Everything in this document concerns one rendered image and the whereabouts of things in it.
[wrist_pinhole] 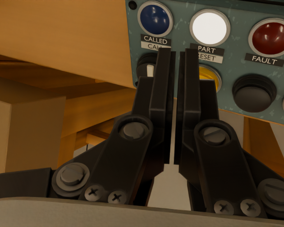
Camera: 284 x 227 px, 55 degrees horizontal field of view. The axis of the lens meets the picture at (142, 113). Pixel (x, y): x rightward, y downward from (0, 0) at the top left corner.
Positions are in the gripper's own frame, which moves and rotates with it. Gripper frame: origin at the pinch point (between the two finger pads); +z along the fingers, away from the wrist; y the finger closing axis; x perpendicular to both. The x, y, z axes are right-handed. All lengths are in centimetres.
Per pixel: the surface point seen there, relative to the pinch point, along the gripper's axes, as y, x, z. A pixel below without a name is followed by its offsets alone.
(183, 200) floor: 6, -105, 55
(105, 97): -14.7, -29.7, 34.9
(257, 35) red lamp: 4.4, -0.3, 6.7
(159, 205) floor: -4, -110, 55
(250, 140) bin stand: 13.1, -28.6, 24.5
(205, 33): 1.6, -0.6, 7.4
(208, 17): 1.6, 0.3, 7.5
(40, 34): -13.4, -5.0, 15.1
